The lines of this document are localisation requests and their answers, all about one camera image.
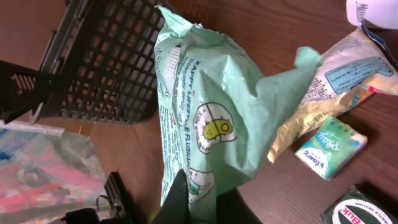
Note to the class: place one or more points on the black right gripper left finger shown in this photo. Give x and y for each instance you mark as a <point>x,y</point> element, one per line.
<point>175,209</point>

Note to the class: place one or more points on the white barcode scanner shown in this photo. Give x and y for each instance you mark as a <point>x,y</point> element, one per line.
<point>376,13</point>

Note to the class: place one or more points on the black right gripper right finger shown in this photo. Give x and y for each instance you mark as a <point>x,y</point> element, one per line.
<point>232,209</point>

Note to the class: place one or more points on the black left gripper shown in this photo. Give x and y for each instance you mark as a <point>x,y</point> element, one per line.
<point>22,89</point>

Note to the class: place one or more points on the dark box round white label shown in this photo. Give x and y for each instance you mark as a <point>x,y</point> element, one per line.
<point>356,207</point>

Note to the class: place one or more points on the teal Kleenex tissue pack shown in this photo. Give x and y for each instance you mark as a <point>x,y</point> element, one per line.
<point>331,147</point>

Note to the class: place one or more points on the dark grey plastic basket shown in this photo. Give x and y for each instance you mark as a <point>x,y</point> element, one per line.
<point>102,56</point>

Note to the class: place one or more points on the green white snack packet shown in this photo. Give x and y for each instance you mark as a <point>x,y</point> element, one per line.
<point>219,114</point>

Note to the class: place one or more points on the yellow white snack bag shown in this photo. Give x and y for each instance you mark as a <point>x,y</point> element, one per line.
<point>357,66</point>

